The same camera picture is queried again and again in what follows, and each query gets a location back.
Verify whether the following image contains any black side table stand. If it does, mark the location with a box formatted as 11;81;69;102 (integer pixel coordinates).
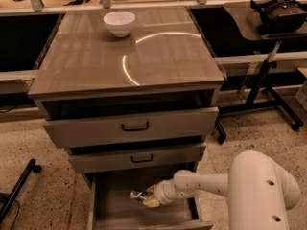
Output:
214;1;307;145

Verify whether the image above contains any top grey drawer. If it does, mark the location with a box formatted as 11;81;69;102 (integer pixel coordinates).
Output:
44;107;218;148

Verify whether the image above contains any black floor stand leg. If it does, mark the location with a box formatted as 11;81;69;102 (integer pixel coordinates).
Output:
0;159;41;224

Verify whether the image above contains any white ceramic bowl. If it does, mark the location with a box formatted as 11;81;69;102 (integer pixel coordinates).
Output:
103;11;135;37

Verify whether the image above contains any middle grey drawer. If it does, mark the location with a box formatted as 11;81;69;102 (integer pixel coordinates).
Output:
68;143;205;173

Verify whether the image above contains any grey drawer cabinet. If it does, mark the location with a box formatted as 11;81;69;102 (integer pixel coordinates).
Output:
28;5;225;230

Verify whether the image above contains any bottom grey open drawer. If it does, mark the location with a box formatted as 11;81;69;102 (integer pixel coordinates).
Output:
87;163;213;230

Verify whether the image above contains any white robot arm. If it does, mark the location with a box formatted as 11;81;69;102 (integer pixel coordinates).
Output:
144;150;301;230

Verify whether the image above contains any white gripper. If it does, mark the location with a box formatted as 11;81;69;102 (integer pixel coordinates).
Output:
143;180;176;208

